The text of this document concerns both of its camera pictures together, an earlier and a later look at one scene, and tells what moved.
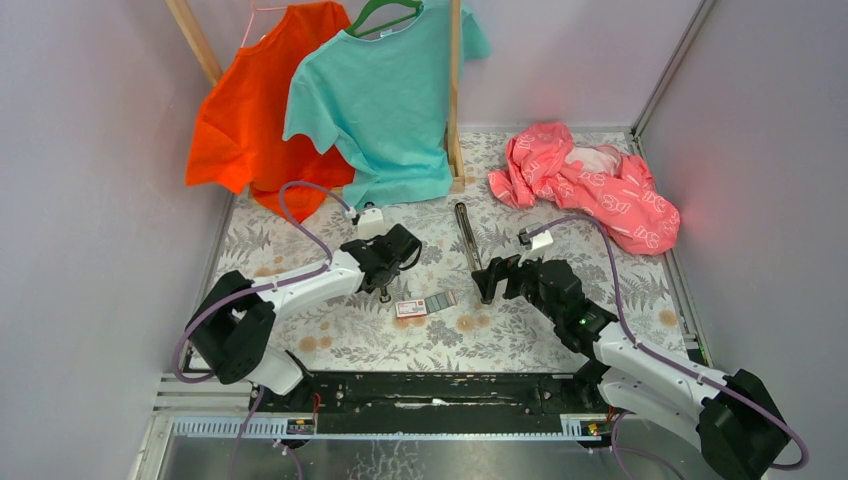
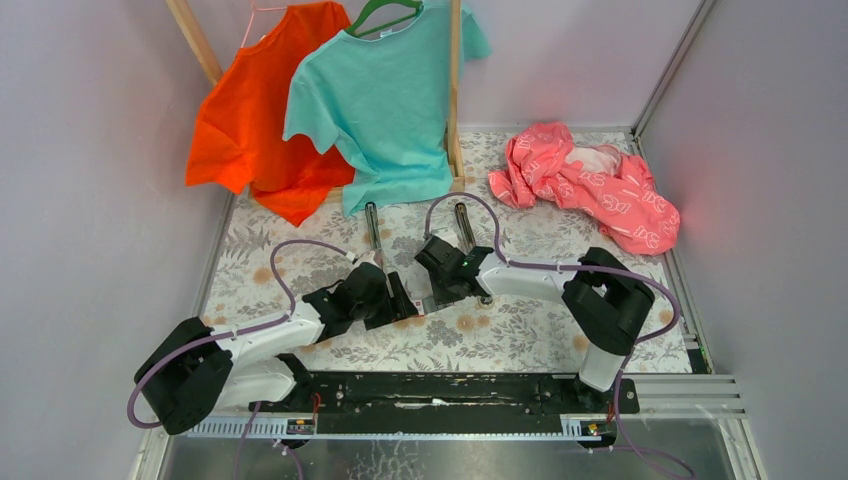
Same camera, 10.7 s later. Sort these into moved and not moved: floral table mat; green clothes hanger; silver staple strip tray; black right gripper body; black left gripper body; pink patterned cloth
Moved: black right gripper body; black left gripper body
Not moved: floral table mat; silver staple strip tray; pink patterned cloth; green clothes hanger
